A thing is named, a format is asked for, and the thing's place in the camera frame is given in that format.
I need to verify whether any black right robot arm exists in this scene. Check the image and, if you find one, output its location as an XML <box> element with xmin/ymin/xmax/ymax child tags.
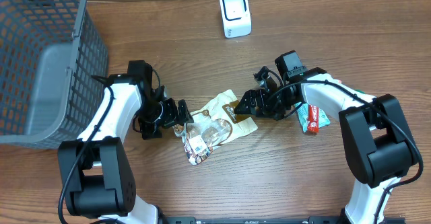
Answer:
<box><xmin>234</xmin><ymin>50</ymin><xmax>424</xmax><ymax>223</ymax></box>

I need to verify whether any teal snack packet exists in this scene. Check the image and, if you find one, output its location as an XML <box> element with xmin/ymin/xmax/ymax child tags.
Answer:
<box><xmin>295</xmin><ymin>103</ymin><xmax>330</xmax><ymax>133</ymax></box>

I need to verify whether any red snack stick packet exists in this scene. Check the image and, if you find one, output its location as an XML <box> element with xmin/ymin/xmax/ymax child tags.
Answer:
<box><xmin>307</xmin><ymin>105</ymin><xmax>319</xmax><ymax>133</ymax></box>

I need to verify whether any brown cookie bag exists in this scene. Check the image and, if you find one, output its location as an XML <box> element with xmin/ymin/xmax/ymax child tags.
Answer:
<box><xmin>173</xmin><ymin>89</ymin><xmax>258</xmax><ymax>165</ymax></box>

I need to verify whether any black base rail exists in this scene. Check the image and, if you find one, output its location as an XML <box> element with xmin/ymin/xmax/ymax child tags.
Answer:
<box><xmin>161</xmin><ymin>215</ymin><xmax>407</xmax><ymax>224</ymax></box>

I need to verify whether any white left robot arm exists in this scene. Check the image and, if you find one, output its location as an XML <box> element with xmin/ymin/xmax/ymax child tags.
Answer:
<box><xmin>57</xmin><ymin>60</ymin><xmax>193</xmax><ymax>224</ymax></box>

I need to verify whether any grey plastic mesh basket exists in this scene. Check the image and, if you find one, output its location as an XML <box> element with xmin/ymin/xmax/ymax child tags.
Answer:
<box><xmin>1</xmin><ymin>0</ymin><xmax>108</xmax><ymax>149</ymax></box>

